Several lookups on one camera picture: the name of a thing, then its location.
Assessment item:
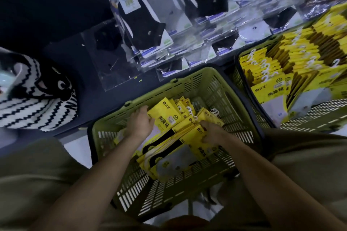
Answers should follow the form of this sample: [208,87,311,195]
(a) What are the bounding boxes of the person's left hand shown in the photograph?
[123,105,155,142]

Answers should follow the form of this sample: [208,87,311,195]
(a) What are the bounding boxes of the person's right hand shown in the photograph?
[199,119,231,146]

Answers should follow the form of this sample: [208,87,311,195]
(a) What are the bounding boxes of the pile of yellow sock packets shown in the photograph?
[113,96,226,183]

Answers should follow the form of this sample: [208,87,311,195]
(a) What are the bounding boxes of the green shopping basket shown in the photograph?
[87,66,265,223]

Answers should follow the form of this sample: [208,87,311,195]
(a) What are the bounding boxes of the person's left forearm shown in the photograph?
[30,133,147,231]

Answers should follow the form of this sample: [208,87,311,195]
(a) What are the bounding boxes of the person's right forearm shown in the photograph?
[217,139,347,231]

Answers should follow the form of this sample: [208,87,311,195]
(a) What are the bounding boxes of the row of clear bagged socks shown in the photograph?
[108,0,347,80]

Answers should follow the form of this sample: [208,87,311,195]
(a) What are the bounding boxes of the stack of upright yellow packets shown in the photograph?
[238,3,347,128]

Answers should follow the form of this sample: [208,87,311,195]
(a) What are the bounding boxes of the black white zigzag tote bag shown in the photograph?
[0,47,79,132]

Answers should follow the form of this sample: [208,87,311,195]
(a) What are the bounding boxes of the olive trousers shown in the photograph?
[0,128,347,231]

